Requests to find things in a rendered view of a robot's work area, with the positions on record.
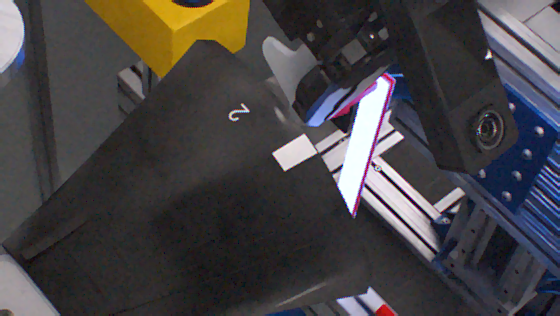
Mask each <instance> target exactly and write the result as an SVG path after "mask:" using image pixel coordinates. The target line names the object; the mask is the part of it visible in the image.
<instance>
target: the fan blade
mask: <svg viewBox="0 0 560 316"><path fill-rule="evenodd" d="M241 94H242V95H243V96H244V98H246V99H247V100H248V101H249V102H250V104H252V105H253V107H254V108H255V109H256V110H257V111H258V112H259V113H260V114H259V115H258V116H256V117H255V118H253V119H252V120H251V121H250V122H247V123H246V124H245V125H244V126H243V127H242V128H239V129H238V130H237V131H236V132H234V133H232V130H231V129H230V128H228V127H227V126H226V124H225V123H224V122H222V120H221V119H220V118H219V116H217V115H216V114H217V113H219V111H220V110H223V109H224V108H225V106H227V105H228V104H230V103H232V101H233V100H234V99H236V98H238V96H240V95H241ZM303 134H305V135H306V137H307V138H308V140H309V141H310V138H309V136H308V135H307V134H306V133H305V132H304V129H303V128H302V127H301V126H300V125H298V124H296V122H294V121H293V119H292V117H291V116H290V111H289V110H287V109H286V106H285V105H284V104H282V103H281V101H280V99H279V98H277V97H276V96H275V94H274V92H272V91H271V90H270V89H269V88H268V86H266V85H265V84H264V83H263V82H262V80H260V79H259V78H258V77H257V76H256V74H255V73H253V72H252V71H251V70H250V68H249V67H247V66H246V65H245V64H244V62H242V61H240V60H239V59H238V57H237V56H235V55H233V54H232V53H231V51H229V50H228V49H226V48H225V47H224V46H223V45H221V44H220V43H218V42H217V41H215V40H203V39H196V41H195V43H193V44H192V45H191V46H190V48H189V49H188V50H187V51H186V52H185V53H184V55H183V56H182V57H181V58H180V59H179V60H178V61H177V63H176V64H175V65H174V66H173V67H171V70H170V71H169V72H168V73H166V74H165V76H164V78H163V79H161V80H160V81H159V83H158V84H157V85H156V86H155V87H154V88H153V90H152V91H151V92H149V93H148V94H147V97H146V98H144V99H143V100H142V101H141V103H140V104H138V106H137V107H136V108H135V110H133V111H132V112H131V113H130V114H129V115H128V117H127V118H126V119H125V120H124V121H123V122H122V123H121V124H120V125H119V126H118V127H117V128H116V129H115V131H114V132H113V133H112V134H110V136H109V137H108V138H107V139H106V140H104V142H103V143H102V144H101V145H100V146H99V147H98V149H97V150H96V151H95V152H94V153H92V155H91V156H90V157H89V158H88V159H86V160H85V162H84V163H83V164H82V165H80V166H79V168H78V169H77V170H76V171H74V172H73V174H72V175H71V177H69V178H68V179H67V181H66V182H65V183H63V184H62V185H61V187H60V188H59V189H58V190H56V191H55V192H54V194H53V195H52V196H50V197H49V198H48V199H47V200H46V201H45V202H43V203H42V205H41V206H40V207H39V208H37V209H36V211H35V212H34V213H33V214H31V215H30V216H29V218H28V219H27V220H26V221H24V222H23V224H21V225H20V226H19V227H17V229H16V230H15V231H14V232H13V233H11V234H10V235H9V236H8V237H7V238H6V239H4V241H3V242H2V243H1V245H2V246H3V247H4V250H5V251H6V252H8V254H9V255H10V256H11V257H12V258H14V259H15V260H16V263H17V264H19V265H20V266H21V268H22V269H23V270H24V271H25V273H26V274H27V275H28V276H29V278H30V279H31V280H32V281H33V283H35V285H36V287H37V288H38V289H40V290H41V293H42V294H43V295H44V296H45V297H46V298H47V300H48V301H49V302H50V303H51V304H52V306H53V307H54V308H55V309H56V311H57V312H58V313H59V314H60V316H262V315H267V314H270V313H274V312H282V311H286V310H290V309H294V308H298V307H302V306H310V305H315V304H319V303H323V302H327V301H331V300H340V299H345V298H349V297H353V296H358V295H362V294H367V293H368V290H369V288H370V285H371V280H372V277H373V274H372V270H371V263H370V261H369V258H368V256H367V252H366V251H365V245H364V243H363V240H362V238H361V236H360V233H359V232H358V227H357V225H356V223H355V220H354V219H353V217H352V213H351V211H350V209H349V207H348V205H347V203H346V200H345V198H344V196H343V195H342V193H341V191H340V188H339V186H338V184H337V183H336V181H335V179H334V177H333V175H332V173H331V171H329V169H328V165H326V163H325V162H324V160H323V159H322V156H321V154H320V153H319V152H318V151H317V149H316V147H315V146H314V144H313V143H312V141H310V143H311V145H312V146H313V147H314V148H315V150H316V154H314V155H312V156H310V157H309V158H308V159H304V160H303V161H301V162H300V163H298V164H297V165H293V166H292V167H291V168H289V169H287V170H286V171H285V170H284V169H283V167H282V166H281V165H280V163H279V161H278V160H277V159H276V158H275V157H274V154H273V153H274V152H276V151H278V150H279V149H280V148H282V147H285V146H286V145H287V144H289V143H290V142H292V141H294V140H296V139H298V137H300V136H302V135H303Z"/></svg>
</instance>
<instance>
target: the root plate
mask: <svg viewBox="0 0 560 316"><path fill-rule="evenodd" d="M3 308H6V309H10V311H11V312H12V313H13V314H14V315H15V316H60V314H59V313H58V312H57V311H56V309H55V308H54V307H53V306H52V304H51V303H50V302H49V301H48V300H47V298H46V297H45V296H44V295H43V294H42V293H41V290H40V289H38V288H37V287H36V285H35V283H33V281H32V280H31V279H30V278H29V276H28V275H27V274H26V273H25V271H24V270H23V269H22V268H21V266H20V265H19V264H17V263H16V260H15V259H14V258H12V257H11V256H10V255H9V254H4V255H1V256H0V310H1V309H3Z"/></svg>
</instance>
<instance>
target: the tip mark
mask: <svg viewBox="0 0 560 316"><path fill-rule="evenodd" d="M273 154H274V157H275V158H276V159H277V160H278V161H279V163H280V165H281V166H282V167H283V169H284V170H285V171H286V170H287V169H289V168H291V167H292V166H293V165H297V164H298V163H300V162H301V161H303V160H304V159H308V158H309V157H310V156H312V155H314V154H316V150H315V148H314V147H313V146H312V145H311V143H310V141H309V140H308V138H307V137H306V135H305V134H303V135H302V136H300V137H298V139H296V140H294V141H292V142H290V143H289V144H287V145H286V146H285V147H282V148H280V149H279V150H278V151H276V152H274V153H273Z"/></svg>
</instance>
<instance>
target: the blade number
mask: <svg viewBox="0 0 560 316"><path fill-rule="evenodd" d="M259 114H260V113H259V112H258V111H257V110H256V109H255V108H254V107H253V105H252V104H250V102H249V101H248V100H247V99H246V98H244V96H243V95H242V94H241V95H240V96H238V98H236V99H234V100H233V101H232V103H230V104H228V105H227V106H225V108H224V109H223V110H220V111H219V113H217V114H216V115H217V116H219V118H220V119H221V120H222V122H224V123H225V124H226V126H227V127H228V128H230V129H231V130H232V133H234V132H236V131H237V130H238V129H239V128H242V127H243V126H244V125H245V124H246V123H247V122H250V121H251V120H252V119H253V118H255V117H256V116H258V115H259Z"/></svg>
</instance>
